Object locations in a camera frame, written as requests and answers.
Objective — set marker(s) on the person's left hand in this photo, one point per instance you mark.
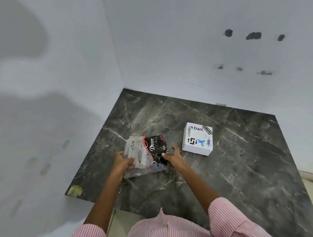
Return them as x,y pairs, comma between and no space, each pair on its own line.
121,163

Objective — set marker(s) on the person's right hand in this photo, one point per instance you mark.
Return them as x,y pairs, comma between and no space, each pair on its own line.
174,160

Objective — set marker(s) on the person's left thumb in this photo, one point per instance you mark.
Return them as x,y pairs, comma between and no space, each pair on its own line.
129,161

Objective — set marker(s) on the person's right thumb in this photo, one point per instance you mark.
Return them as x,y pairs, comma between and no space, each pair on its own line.
166,156

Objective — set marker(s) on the clear plastic bag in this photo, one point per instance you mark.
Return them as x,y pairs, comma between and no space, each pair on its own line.
137,168

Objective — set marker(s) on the person's left forearm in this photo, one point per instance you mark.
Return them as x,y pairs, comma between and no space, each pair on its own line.
105,197

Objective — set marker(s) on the person's right forearm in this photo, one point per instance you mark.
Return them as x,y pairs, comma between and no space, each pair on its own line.
198,186

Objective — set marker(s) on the black printed face mask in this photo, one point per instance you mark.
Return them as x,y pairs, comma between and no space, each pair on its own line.
156,147

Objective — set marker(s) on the white printed face mask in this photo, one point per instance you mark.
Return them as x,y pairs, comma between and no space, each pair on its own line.
137,149

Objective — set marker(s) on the white box with stickers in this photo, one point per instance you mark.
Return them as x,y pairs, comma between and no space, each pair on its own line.
197,139

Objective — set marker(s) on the yellowish worn sticker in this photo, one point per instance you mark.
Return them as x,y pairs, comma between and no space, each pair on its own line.
75,191

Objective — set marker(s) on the pink striped shirt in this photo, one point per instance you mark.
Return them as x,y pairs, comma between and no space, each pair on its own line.
220,219

